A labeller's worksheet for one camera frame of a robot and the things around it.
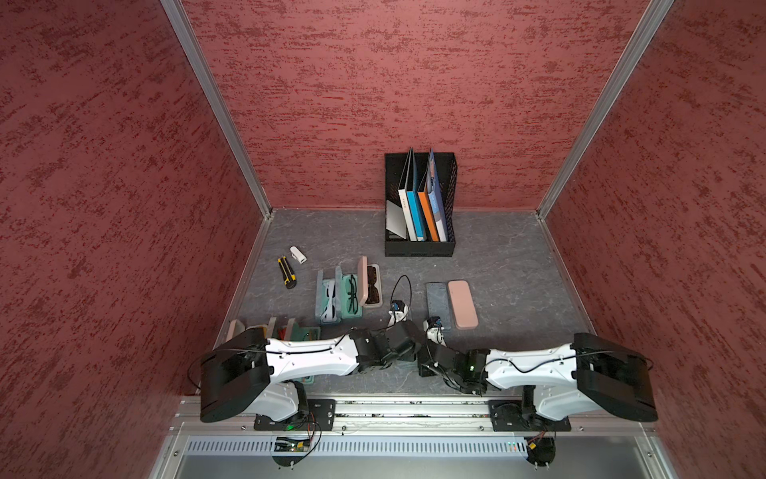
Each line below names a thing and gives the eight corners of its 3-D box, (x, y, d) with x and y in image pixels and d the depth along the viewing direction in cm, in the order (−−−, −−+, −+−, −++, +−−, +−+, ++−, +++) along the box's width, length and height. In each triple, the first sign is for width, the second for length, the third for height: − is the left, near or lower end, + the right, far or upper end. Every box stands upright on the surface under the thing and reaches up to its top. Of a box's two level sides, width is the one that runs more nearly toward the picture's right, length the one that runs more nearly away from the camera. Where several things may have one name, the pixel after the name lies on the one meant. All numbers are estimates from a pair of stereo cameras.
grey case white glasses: (318, 325, 91) (313, 316, 85) (320, 280, 101) (316, 268, 96) (342, 323, 91) (339, 313, 86) (342, 277, 102) (339, 266, 97)
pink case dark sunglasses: (356, 308, 95) (354, 297, 89) (360, 268, 105) (358, 255, 99) (382, 308, 95) (381, 297, 89) (383, 268, 105) (383, 256, 99)
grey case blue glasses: (428, 329, 91) (430, 324, 88) (425, 286, 101) (426, 280, 98) (450, 329, 91) (452, 325, 88) (445, 286, 101) (446, 280, 98)
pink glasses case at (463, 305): (454, 329, 91) (455, 326, 89) (447, 283, 101) (448, 279, 99) (477, 329, 91) (479, 326, 89) (468, 283, 101) (470, 279, 99)
